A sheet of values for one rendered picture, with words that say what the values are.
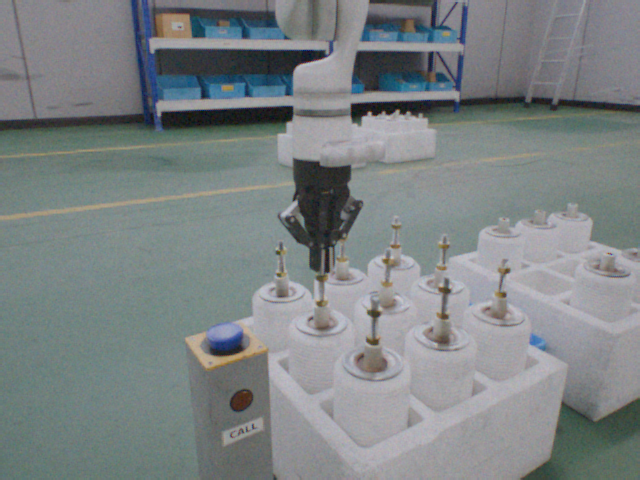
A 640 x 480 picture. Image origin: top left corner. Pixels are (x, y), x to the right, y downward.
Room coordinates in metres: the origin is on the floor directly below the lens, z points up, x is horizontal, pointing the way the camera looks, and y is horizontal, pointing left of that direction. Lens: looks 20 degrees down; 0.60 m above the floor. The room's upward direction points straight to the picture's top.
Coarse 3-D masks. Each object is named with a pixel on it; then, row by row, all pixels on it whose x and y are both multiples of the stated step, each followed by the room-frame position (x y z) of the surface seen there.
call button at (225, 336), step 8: (216, 328) 0.48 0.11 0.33; (224, 328) 0.48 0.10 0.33; (232, 328) 0.48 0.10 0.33; (240, 328) 0.48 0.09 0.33; (208, 336) 0.46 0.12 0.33; (216, 336) 0.46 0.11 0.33; (224, 336) 0.46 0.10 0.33; (232, 336) 0.46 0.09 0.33; (240, 336) 0.46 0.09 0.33; (216, 344) 0.45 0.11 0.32; (224, 344) 0.45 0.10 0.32; (232, 344) 0.46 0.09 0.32
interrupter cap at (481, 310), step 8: (480, 304) 0.68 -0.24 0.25; (488, 304) 0.68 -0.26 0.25; (472, 312) 0.66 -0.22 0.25; (480, 312) 0.65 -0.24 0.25; (488, 312) 0.66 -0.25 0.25; (512, 312) 0.66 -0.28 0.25; (520, 312) 0.66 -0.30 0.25; (480, 320) 0.64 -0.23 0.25; (488, 320) 0.63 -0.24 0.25; (496, 320) 0.63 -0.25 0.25; (504, 320) 0.63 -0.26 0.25; (512, 320) 0.63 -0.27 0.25; (520, 320) 0.63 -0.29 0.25
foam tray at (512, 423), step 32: (288, 352) 0.66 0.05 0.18; (544, 352) 0.66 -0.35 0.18; (288, 384) 0.58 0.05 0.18; (480, 384) 0.59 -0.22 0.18; (512, 384) 0.58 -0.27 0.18; (544, 384) 0.60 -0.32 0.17; (288, 416) 0.56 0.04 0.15; (320, 416) 0.52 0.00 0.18; (416, 416) 0.53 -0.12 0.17; (448, 416) 0.52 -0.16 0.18; (480, 416) 0.53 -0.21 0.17; (512, 416) 0.57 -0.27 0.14; (544, 416) 0.61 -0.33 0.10; (288, 448) 0.56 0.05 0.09; (320, 448) 0.49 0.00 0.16; (352, 448) 0.46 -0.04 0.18; (384, 448) 0.46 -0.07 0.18; (416, 448) 0.47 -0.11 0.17; (448, 448) 0.50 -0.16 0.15; (480, 448) 0.53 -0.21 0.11; (512, 448) 0.57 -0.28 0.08; (544, 448) 0.62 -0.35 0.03
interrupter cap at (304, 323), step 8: (304, 312) 0.65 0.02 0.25; (312, 312) 0.66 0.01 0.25; (336, 312) 0.65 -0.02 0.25; (296, 320) 0.63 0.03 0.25; (304, 320) 0.63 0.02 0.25; (312, 320) 0.64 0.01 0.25; (336, 320) 0.63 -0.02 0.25; (344, 320) 0.63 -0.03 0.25; (296, 328) 0.61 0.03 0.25; (304, 328) 0.61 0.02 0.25; (312, 328) 0.61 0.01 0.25; (320, 328) 0.61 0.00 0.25; (328, 328) 0.61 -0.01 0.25; (336, 328) 0.61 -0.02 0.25; (344, 328) 0.61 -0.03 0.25; (312, 336) 0.59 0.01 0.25; (320, 336) 0.59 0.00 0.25; (328, 336) 0.59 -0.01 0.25
